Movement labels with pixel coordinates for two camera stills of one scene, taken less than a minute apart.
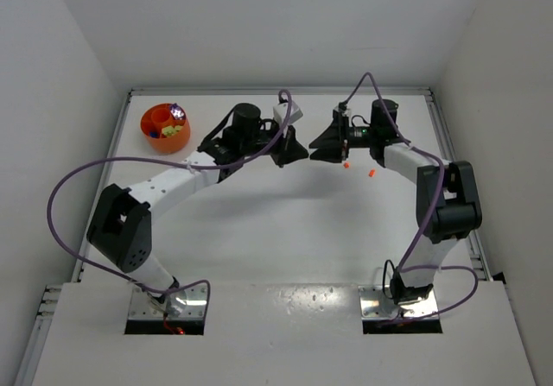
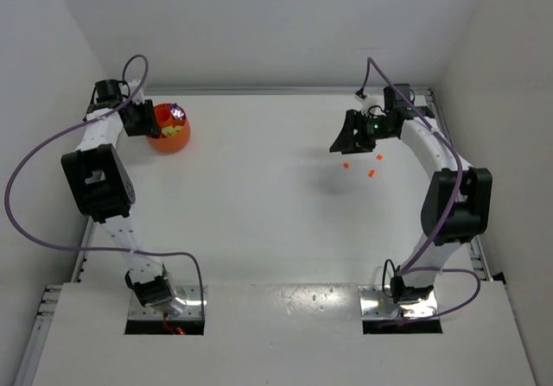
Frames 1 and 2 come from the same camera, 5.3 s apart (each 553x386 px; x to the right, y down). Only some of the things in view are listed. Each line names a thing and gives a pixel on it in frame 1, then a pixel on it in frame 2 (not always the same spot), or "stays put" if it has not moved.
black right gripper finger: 328,154 -> 347,142
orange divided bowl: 154,119 stays put
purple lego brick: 177,111 stays put
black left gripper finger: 293,150 -> 143,121
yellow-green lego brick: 169,130 stays put
